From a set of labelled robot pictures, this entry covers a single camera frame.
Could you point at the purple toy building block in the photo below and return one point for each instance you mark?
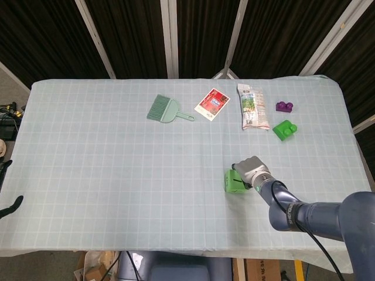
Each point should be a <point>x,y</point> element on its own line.
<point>283,107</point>

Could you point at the light blue grid tablecloth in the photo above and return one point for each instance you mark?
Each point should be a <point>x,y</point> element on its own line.
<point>117,175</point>

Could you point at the green toy building block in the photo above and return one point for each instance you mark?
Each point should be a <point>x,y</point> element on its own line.
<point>283,129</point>

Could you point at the dark blue right robot arm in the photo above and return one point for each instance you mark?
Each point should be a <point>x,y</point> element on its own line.
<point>316,213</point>

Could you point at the brown cardboard box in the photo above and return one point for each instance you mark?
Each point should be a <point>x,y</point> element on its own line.
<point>262,270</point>

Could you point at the red and white card packet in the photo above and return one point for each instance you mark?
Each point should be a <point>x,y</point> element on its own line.
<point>211,104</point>

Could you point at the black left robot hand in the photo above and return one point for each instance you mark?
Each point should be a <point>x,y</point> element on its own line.
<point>14,203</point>

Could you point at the open cardboard box with clutter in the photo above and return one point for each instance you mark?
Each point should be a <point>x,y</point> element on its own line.
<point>96,266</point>

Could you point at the blue-grey robot torso base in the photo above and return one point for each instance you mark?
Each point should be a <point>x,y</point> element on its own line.
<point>175,267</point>

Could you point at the teal plastic hand brush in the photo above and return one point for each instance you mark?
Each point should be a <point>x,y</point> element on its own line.
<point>164,109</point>

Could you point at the green cube with black numbers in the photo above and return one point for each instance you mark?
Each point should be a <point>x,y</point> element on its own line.
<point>232,183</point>

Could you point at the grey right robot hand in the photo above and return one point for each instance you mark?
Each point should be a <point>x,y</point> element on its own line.
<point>252,169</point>

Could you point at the white frame post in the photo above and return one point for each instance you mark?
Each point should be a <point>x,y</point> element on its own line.
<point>170,38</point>
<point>235,38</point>
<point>331,38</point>
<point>96,38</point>

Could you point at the white snack bag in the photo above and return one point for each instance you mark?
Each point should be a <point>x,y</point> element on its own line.
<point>253,108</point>

